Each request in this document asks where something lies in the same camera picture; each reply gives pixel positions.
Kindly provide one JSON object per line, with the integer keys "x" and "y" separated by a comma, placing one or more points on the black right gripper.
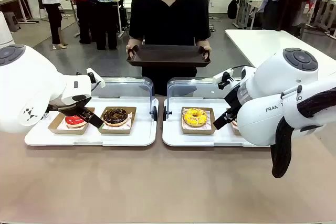
{"x": 233, "y": 98}

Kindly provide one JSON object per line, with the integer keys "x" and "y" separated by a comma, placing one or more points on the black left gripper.
{"x": 69, "y": 108}

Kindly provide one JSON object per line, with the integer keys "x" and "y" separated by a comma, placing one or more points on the purple glazed donut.
{"x": 234, "y": 123}

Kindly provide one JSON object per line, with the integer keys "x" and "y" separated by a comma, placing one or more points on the brown cardboard donut box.
{"x": 234, "y": 130}
{"x": 212, "y": 127}
{"x": 55, "y": 127}
{"x": 132, "y": 113}

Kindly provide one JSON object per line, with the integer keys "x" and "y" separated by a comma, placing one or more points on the dark brown serving tray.
{"x": 168, "y": 56}

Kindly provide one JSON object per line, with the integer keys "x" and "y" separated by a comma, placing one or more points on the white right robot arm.
{"x": 278, "y": 95}

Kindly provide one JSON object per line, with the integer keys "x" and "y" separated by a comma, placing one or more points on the person's right forearm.
{"x": 135, "y": 41}

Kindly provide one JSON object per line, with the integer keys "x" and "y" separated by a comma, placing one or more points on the person's left forearm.
{"x": 202, "y": 43}

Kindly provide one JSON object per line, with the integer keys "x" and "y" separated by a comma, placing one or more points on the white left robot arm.
{"x": 29, "y": 87}

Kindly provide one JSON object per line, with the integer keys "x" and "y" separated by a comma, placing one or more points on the red glazed donut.
{"x": 72, "y": 121}

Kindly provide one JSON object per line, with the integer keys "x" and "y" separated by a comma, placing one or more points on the chocolate sprinkled donut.
{"x": 115, "y": 116}

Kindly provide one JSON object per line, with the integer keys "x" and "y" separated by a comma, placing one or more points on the yellow sprinkled donut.
{"x": 194, "y": 117}

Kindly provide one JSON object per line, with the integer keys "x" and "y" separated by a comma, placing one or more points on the person in black shirt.
{"x": 169, "y": 19}

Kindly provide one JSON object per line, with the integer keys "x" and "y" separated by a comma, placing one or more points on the person's left hand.
{"x": 208, "y": 49}

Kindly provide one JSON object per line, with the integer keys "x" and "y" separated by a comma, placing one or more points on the person's right hand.
{"x": 131, "y": 48}

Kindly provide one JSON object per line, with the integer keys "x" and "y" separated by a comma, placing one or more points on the white display tray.
{"x": 118, "y": 138}
{"x": 173, "y": 137}

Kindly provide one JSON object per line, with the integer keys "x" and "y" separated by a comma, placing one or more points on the clear plastic dome lid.
{"x": 194, "y": 85}
{"x": 123, "y": 87}

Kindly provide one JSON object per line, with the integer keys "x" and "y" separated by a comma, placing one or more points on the large white table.
{"x": 262, "y": 43}

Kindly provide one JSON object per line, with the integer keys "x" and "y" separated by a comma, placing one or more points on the bystander in blue patterned shirt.
{"x": 105, "y": 11}

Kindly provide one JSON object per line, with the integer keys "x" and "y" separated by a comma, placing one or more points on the black backpack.
{"x": 232, "y": 9}

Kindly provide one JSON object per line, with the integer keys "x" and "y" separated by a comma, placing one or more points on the bystander in red top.
{"x": 81, "y": 6}

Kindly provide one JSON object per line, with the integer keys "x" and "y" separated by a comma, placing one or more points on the bystander in white shirt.
{"x": 52, "y": 3}

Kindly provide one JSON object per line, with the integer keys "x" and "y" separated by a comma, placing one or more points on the white air purifier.
{"x": 4, "y": 30}

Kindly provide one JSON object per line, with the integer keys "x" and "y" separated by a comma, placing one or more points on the grey plastic stool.
{"x": 11, "y": 20}

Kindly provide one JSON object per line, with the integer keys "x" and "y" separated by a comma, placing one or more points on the bystander in dark coat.
{"x": 288, "y": 3}

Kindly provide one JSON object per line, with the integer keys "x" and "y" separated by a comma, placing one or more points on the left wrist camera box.
{"x": 97, "y": 78}

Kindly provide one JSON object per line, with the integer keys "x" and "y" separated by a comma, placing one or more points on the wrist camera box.
{"x": 223, "y": 77}
{"x": 97, "y": 78}

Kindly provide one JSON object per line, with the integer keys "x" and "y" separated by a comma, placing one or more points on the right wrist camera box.
{"x": 223, "y": 77}

